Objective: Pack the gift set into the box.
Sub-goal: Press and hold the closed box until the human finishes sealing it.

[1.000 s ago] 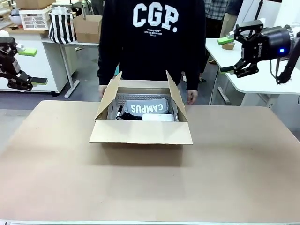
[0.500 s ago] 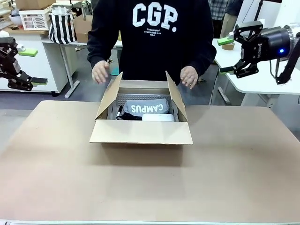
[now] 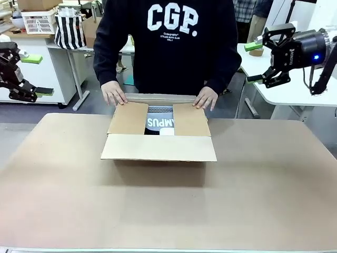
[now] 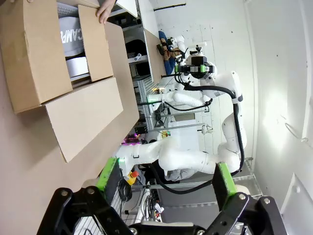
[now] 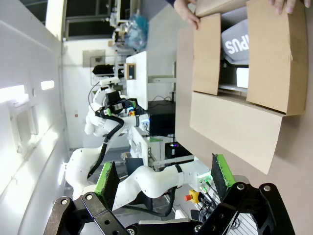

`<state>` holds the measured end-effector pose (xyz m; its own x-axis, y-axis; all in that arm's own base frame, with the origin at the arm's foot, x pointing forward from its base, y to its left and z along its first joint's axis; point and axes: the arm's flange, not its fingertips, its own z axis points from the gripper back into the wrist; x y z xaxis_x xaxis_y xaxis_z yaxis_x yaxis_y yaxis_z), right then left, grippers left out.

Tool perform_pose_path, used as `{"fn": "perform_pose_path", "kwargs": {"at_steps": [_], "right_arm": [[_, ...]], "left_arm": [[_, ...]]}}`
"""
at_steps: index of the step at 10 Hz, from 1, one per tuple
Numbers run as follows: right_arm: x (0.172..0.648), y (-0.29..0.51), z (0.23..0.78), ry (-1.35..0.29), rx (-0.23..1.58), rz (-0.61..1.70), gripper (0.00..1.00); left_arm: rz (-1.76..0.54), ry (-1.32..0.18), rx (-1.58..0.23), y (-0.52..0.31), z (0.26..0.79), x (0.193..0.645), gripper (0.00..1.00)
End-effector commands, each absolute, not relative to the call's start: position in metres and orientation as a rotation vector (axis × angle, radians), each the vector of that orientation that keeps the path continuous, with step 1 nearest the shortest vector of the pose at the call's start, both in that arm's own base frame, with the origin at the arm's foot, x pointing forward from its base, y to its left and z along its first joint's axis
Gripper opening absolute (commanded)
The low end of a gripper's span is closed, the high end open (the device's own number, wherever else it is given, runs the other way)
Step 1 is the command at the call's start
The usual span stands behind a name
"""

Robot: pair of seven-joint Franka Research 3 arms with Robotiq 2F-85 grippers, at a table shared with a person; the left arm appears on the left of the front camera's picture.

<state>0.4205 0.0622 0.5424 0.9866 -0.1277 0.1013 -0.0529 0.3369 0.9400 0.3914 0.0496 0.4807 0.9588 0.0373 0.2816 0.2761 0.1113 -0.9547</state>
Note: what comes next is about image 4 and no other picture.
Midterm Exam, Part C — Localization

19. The brown cardboard shipping box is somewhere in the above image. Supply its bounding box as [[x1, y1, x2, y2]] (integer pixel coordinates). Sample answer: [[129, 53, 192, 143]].
[[0, 0, 140, 164]]

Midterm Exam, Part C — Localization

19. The grey aluminium frame rack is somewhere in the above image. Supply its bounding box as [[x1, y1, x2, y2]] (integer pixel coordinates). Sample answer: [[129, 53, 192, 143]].
[[136, 74, 158, 130]]

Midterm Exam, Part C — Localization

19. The white gift box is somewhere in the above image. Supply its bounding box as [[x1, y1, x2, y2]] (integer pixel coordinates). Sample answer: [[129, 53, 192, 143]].
[[65, 56, 90, 81]]

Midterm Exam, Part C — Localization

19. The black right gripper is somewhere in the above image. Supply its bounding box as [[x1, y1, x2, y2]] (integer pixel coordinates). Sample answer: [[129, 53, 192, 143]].
[[174, 56, 206, 73]]

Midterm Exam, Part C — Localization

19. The background person in blue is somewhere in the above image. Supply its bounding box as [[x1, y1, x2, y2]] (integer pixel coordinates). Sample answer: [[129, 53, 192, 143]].
[[158, 30, 178, 75]]

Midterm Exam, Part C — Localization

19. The person's left hand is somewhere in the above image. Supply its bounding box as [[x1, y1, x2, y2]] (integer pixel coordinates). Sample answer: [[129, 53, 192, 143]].
[[95, 0, 117, 24]]

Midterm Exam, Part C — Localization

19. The black cable bundle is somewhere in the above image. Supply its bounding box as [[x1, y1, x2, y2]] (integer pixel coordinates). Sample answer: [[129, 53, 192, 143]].
[[116, 180, 134, 204]]

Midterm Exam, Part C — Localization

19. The white desk with tan edge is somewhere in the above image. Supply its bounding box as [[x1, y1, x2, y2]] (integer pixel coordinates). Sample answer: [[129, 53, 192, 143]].
[[143, 28, 167, 83]]

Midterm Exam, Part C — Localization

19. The large white desk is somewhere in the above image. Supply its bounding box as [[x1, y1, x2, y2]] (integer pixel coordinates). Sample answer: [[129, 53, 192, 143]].
[[114, 0, 140, 19]]

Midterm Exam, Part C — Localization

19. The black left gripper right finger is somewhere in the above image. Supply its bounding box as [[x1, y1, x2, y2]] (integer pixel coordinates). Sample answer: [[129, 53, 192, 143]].
[[206, 162, 288, 235]]

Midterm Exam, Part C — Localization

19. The grey printed fabric item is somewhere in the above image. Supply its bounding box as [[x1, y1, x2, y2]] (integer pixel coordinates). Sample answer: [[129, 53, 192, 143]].
[[58, 15, 85, 58]]

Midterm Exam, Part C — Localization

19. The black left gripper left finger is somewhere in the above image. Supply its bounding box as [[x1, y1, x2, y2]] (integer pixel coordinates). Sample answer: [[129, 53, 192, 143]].
[[36, 156, 134, 235]]

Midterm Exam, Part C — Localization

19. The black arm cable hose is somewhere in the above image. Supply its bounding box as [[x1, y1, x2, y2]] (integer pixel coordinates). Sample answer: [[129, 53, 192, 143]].
[[149, 82, 246, 195]]

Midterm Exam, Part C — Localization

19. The yellow emergency stop button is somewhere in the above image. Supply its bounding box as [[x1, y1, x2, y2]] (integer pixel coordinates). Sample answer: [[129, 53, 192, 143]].
[[124, 170, 140, 186]]

